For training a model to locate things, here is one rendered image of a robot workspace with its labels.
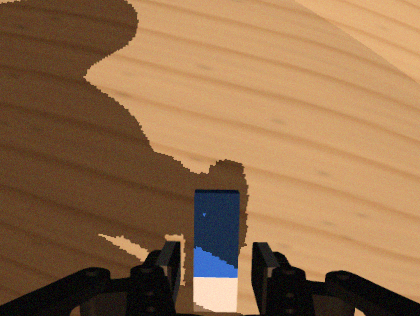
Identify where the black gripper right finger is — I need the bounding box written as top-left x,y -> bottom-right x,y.
251,242 -> 420,316

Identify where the blue and white eraser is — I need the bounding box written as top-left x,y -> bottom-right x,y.
194,189 -> 240,312

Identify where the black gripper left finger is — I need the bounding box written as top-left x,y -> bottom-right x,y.
0,241 -> 181,316

